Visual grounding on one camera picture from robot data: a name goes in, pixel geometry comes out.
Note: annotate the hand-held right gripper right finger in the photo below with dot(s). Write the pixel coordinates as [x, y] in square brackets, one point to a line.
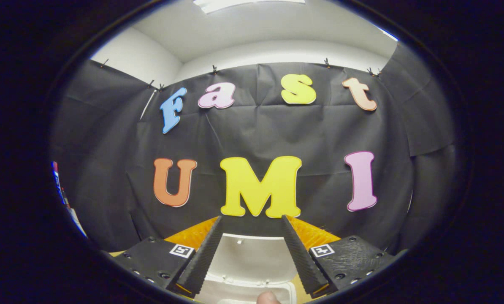
[302, 261]

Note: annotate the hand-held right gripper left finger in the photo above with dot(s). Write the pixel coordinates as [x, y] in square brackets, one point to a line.
[205, 257]

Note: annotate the white desktop garbage bin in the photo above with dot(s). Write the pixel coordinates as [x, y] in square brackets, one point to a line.
[252, 261]

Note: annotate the black backdrop cloth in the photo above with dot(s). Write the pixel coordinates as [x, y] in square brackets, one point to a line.
[256, 131]

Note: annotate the computer monitor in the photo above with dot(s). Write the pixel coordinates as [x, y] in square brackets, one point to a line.
[56, 179]

